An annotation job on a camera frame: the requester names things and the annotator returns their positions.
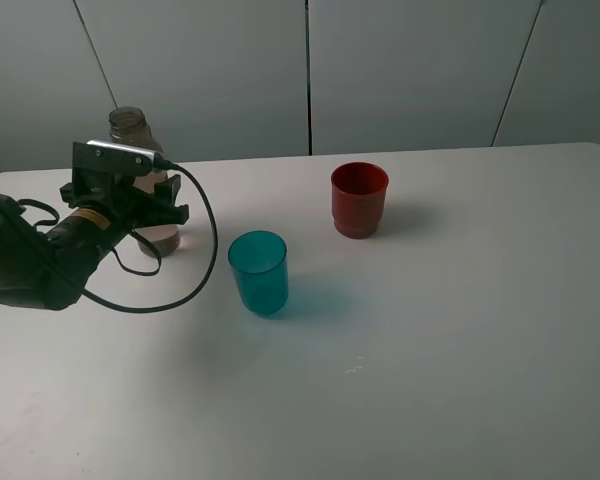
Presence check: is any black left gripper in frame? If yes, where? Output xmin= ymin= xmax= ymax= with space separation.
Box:
xmin=59 ymin=169 xmax=189 ymax=235

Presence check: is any clear smoky plastic bottle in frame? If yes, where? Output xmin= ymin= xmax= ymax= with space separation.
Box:
xmin=109 ymin=107 xmax=180 ymax=257

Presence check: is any teal translucent plastic cup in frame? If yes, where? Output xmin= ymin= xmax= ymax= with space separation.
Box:
xmin=228 ymin=230 xmax=288 ymax=316

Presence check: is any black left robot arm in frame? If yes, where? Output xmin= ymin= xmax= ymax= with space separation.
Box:
xmin=0 ymin=175 xmax=189 ymax=311

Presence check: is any red plastic cup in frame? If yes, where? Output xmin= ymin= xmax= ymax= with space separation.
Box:
xmin=331 ymin=162 xmax=389 ymax=239

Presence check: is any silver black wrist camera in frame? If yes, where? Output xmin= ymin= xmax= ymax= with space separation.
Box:
xmin=72 ymin=140 xmax=168 ymax=177

